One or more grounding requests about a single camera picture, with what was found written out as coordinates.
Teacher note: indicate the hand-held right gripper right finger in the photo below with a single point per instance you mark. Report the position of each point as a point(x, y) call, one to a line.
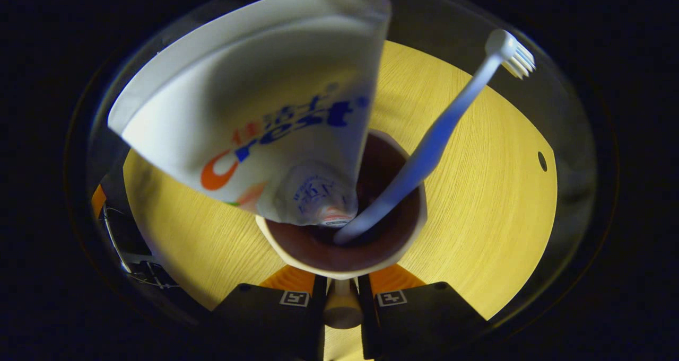
point(366, 318)

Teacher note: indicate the white toothpaste tube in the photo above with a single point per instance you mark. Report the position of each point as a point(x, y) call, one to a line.
point(265, 85)

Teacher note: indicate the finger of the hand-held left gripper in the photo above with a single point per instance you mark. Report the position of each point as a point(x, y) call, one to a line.
point(98, 199)

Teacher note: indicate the white toothbrush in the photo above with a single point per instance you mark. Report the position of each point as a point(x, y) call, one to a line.
point(440, 133)

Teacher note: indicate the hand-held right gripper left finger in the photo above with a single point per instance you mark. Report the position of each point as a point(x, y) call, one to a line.
point(318, 318)

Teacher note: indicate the beige cup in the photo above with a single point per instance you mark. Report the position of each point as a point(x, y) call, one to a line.
point(342, 302)

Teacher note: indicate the wooden desktop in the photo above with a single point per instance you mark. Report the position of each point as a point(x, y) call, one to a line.
point(477, 218)

